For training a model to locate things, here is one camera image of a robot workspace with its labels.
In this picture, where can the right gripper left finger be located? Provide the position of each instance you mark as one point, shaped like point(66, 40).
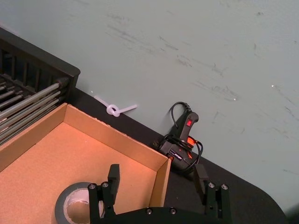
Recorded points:
point(98, 200)

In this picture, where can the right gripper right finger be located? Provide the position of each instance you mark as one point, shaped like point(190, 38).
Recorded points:
point(217, 200)

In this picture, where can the silver tape roll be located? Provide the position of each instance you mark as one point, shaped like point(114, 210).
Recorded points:
point(60, 206)

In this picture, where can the black table cloth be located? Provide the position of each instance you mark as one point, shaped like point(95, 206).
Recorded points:
point(238, 189)

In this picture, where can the shallow brown cardboard tray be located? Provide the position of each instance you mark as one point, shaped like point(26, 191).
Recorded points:
point(70, 144)

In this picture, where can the white three-armed plastic piece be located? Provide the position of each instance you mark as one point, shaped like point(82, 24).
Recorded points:
point(111, 109)

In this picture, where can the black rack with steel bars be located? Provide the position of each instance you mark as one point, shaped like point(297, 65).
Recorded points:
point(35, 67)

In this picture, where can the pale wall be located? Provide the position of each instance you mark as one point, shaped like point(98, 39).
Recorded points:
point(187, 46)

